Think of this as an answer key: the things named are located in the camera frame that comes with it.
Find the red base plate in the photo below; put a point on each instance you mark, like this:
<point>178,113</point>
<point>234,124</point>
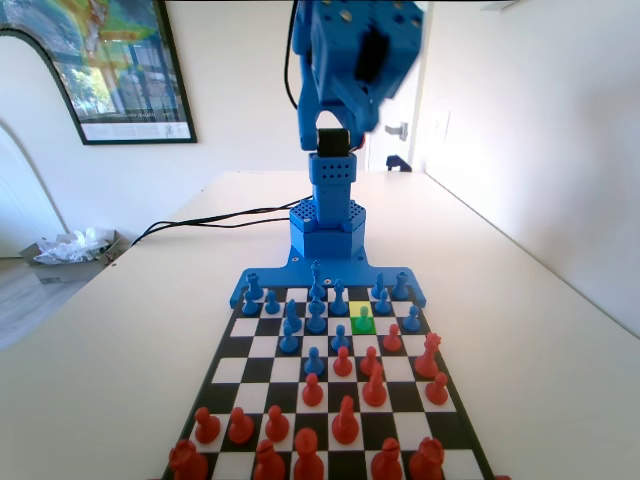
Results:
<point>501,477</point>

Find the small blue object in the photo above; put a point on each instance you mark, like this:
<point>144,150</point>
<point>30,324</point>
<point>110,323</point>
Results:
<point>397,163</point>

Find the red pawn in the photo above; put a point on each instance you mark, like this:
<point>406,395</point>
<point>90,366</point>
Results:
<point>392,342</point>
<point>206,430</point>
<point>437,392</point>
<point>312,395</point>
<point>276,429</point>
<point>240,430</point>
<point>342,366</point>
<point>370,357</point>

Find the white door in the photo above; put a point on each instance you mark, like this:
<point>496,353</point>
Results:
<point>400,145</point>

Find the red bishop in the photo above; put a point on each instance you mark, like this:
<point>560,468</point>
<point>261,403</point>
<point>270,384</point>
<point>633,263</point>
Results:
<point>387,462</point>
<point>270,465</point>

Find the cardboard box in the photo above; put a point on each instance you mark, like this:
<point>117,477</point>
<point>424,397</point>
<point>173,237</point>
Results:
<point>65,272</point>

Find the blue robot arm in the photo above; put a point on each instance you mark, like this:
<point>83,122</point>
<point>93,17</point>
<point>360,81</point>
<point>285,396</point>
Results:
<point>330,215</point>

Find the blue king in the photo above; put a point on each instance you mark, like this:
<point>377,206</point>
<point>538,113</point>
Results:
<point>315,274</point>

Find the black and white chessboard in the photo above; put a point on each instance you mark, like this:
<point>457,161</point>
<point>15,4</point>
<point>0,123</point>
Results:
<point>270,370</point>

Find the red rook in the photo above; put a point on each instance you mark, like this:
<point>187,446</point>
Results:
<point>187,462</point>
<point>427,462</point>

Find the red king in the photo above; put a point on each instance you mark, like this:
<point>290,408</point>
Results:
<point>307,457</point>

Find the black framed poster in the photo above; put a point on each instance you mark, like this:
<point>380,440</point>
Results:
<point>125,75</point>

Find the white light switch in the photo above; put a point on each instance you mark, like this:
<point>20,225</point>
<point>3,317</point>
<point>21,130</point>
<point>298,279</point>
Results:
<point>446,125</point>

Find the blue queen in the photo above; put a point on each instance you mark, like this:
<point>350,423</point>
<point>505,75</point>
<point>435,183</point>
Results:
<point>339,305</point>

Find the group of blue chess pieces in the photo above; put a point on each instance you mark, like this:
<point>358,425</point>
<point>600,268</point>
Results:
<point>270,277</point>

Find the blue rook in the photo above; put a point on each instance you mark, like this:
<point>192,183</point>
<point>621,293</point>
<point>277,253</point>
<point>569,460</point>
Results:
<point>400,287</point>
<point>253,287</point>

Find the red queen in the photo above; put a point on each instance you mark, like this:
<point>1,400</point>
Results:
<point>427,362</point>

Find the crumpled clear plastic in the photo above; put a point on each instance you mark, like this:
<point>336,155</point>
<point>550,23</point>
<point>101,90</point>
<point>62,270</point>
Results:
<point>70,247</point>

